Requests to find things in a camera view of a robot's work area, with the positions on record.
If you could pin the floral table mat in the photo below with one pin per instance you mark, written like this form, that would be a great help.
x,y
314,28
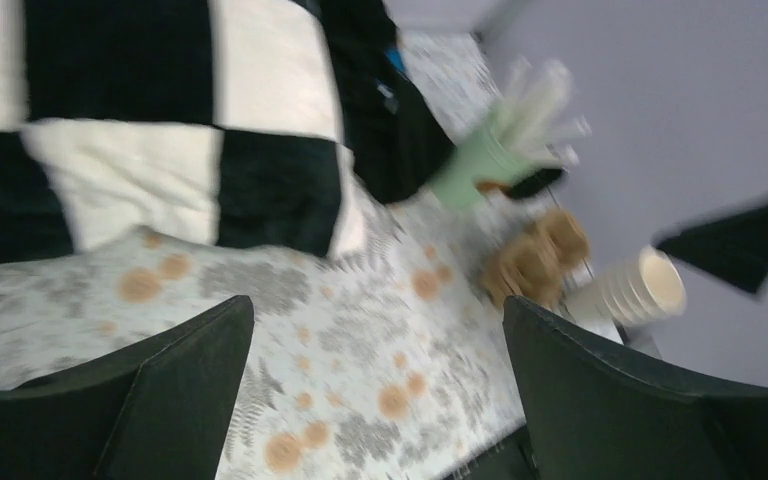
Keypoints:
x,y
383,363

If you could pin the green straw holder cup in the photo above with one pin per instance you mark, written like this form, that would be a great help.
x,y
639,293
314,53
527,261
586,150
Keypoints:
x,y
478,158

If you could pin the black cloth bundle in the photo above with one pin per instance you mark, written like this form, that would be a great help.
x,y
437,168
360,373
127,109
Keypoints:
x,y
397,142

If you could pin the stack of paper cups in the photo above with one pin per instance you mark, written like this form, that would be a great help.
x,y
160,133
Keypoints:
x,y
635,292

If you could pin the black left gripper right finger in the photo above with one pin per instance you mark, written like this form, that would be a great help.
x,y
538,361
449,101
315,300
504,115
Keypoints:
x,y
596,409

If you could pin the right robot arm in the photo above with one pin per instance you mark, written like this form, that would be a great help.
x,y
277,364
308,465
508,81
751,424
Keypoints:
x,y
732,247

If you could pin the black white checkered pillow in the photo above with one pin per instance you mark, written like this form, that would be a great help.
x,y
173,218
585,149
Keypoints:
x,y
213,122

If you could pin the stack of black lids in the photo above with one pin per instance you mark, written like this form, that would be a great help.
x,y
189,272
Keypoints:
x,y
533,185

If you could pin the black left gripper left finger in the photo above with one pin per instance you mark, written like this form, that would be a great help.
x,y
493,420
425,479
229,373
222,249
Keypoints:
x,y
156,409

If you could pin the brown cardboard cup carrier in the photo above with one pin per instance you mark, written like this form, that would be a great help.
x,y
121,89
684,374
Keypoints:
x,y
534,263

